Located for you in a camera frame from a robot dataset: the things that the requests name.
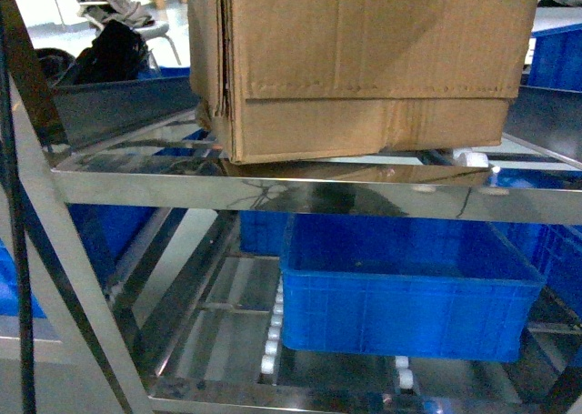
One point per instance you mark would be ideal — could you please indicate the brown cardboard box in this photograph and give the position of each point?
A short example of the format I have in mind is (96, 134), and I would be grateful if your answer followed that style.
(286, 80)

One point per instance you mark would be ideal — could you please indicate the black bag on chair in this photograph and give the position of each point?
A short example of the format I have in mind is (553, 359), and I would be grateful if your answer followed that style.
(117, 54)

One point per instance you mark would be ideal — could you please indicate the white chair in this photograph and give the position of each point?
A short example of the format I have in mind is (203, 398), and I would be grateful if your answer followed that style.
(99, 13)

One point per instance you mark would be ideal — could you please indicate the stainless steel shelf frame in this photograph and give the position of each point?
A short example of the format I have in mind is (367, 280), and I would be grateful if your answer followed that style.
(151, 342)

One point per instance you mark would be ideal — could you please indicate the blue plastic bin centre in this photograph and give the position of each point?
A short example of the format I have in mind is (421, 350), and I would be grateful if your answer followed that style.
(402, 286)

